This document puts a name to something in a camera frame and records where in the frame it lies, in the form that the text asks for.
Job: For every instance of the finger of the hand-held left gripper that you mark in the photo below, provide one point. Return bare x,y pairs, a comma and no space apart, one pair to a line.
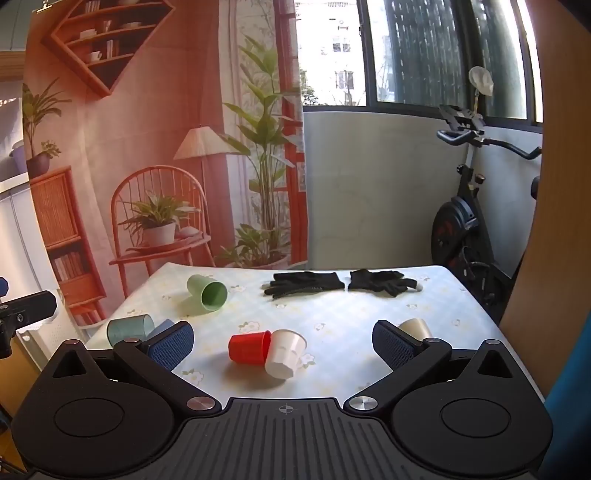
32,307

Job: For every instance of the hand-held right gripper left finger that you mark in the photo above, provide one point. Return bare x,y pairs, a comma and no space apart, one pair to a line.
170,347

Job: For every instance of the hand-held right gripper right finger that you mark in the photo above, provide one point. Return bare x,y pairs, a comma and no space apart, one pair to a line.
392,344

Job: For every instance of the light blue cup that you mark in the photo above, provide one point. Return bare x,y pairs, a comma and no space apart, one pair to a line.
159,331

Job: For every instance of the beige cup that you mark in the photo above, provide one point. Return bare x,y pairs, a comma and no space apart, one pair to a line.
417,326

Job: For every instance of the teal cup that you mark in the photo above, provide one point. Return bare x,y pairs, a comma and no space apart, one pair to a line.
128,330

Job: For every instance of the green cup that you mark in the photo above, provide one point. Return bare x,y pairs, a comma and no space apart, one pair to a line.
207,291

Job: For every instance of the red cup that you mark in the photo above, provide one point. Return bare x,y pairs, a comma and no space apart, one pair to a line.
247,347

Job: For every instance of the white cup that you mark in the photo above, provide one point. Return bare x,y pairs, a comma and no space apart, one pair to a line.
286,353

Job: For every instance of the black glove with white fingertip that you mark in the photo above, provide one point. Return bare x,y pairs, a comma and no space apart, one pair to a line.
378,280

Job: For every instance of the black exercise bike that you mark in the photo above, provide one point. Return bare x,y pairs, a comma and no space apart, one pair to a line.
455,226

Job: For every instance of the lavender pot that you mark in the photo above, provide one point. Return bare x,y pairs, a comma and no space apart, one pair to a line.
18,158

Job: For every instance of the blue cloth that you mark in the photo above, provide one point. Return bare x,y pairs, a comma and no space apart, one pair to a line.
572,415

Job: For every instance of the printed room backdrop cloth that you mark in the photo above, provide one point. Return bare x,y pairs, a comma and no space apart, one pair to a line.
138,115

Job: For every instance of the wooden panel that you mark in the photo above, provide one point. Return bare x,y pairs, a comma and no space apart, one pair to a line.
563,184

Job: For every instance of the white cloth on bike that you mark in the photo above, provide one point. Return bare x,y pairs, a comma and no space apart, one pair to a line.
481,79

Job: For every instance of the dark framed window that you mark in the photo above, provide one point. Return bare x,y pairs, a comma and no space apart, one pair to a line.
415,55

